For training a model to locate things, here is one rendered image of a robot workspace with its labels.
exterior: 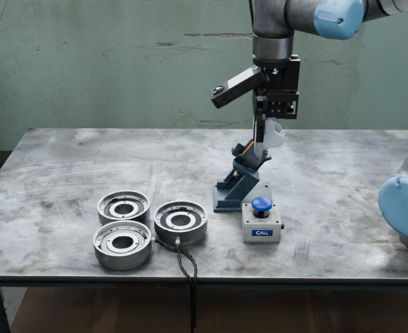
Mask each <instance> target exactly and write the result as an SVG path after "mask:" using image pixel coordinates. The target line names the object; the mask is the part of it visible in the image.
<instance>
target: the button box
mask: <svg viewBox="0 0 408 333"><path fill-rule="evenodd" d="M241 223H242V231H243V243H280V232H281V229H284V224H283V223H281V220H280V214H279V210H278V204H277V203H273V204H272V208H271V209H270V210H268V211H265V212H264V213H259V211H257V210H255V209H253V208H252V206H251V203H243V204H242V218H241Z"/></svg>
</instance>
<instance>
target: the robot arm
mask: <svg viewBox="0 0 408 333"><path fill-rule="evenodd" d="M405 11H408V0H255V10H254V25H253V51H252V53H253V64H254V66H252V67H251V68H249V69H248V70H246V71H244V72H242V73H240V74H239V75H237V76H236V77H234V78H232V79H230V80H229V81H227V82H225V83H224V84H222V85H220V86H218V87H216V88H214V89H213V90H212V91H211V93H210V96H211V101H212V102H213V104H214V106H215V107H216V108H217V109H219V108H221V107H222V106H225V105H227V104H229V103H230V102H231V101H233V100H235V99H236V98H239V97H240V96H242V95H244V94H245V93H247V92H249V91H251V90H253V96H252V105H253V139H254V140H255V146H254V153H255V155H256V157H257V158H258V160H261V159H262V154H263V150H265V149H270V148H273V147H278V146H281V145H283V144H284V142H285V137H284V136H283V135H281V134H279V133H280V132H281V130H282V126H281V125H280V124H277V123H276V122H273V121H272V118H276V119H297V112H298V99H299V93H298V81H299V73H300V59H298V55H292V54H293V47H294V32H295V30H297V31H300V32H305V33H309V34H314V35H317V36H321V37H323V38H326V39H330V40H333V39H336V40H348V39H350V38H352V37H353V36H354V33H355V32H357V31H358V29H359V28H360V25H361V23H363V22H366V21H369V20H374V19H379V18H382V17H387V16H390V15H394V14H397V13H402V12H405ZM293 101H296V111H295V114H288V113H293V112H294V108H293V106H292V105H293ZM378 205H379V208H380V209H381V211H382V215H383V217H384V219H385V220H386V221H387V223H388V224H389V225H390V226H391V227H392V228H393V229H394V230H395V231H397V232H398V233H399V236H400V238H401V240H402V241H403V243H404V244H405V245H406V246H407V247H408V156H407V158H406V159H405V161H404V162H403V164H402V165H401V167H400V168H399V170H398V171H397V172H396V173H395V174H394V175H393V176H390V177H389V178H387V179H386V180H385V182H384V183H383V185H382V186H381V188H380V190H379V193H378Z"/></svg>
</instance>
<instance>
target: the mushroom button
mask: <svg viewBox="0 0 408 333"><path fill-rule="evenodd" d="M251 206H252V208H253V209H255V210H257V211H259V213H264V212H265V211H268V210H270V209H271V208H272V202H271V200H270V199H268V198H265V197H257V198H255V199H253V201H252V202H251Z"/></svg>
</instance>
